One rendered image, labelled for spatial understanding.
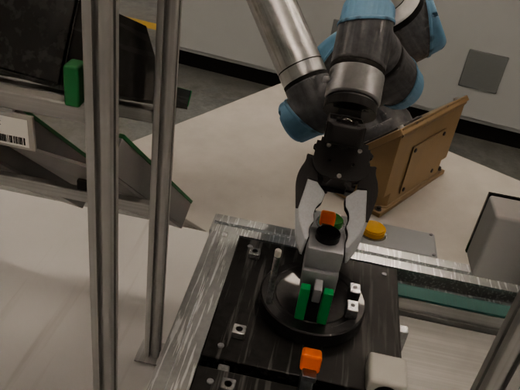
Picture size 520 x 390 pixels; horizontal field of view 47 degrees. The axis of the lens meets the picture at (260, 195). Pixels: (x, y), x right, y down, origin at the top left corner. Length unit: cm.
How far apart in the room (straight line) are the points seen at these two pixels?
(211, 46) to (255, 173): 277
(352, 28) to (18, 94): 48
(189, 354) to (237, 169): 63
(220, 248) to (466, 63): 294
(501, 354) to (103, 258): 38
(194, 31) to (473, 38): 171
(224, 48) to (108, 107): 353
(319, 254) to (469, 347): 30
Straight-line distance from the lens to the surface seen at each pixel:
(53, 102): 47
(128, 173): 66
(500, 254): 59
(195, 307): 80
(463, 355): 90
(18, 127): 49
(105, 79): 44
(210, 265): 86
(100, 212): 51
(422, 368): 86
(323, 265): 73
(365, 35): 82
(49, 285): 98
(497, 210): 57
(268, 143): 140
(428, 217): 127
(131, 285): 97
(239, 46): 393
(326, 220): 80
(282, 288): 79
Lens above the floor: 151
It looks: 33 degrees down
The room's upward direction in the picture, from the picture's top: 9 degrees clockwise
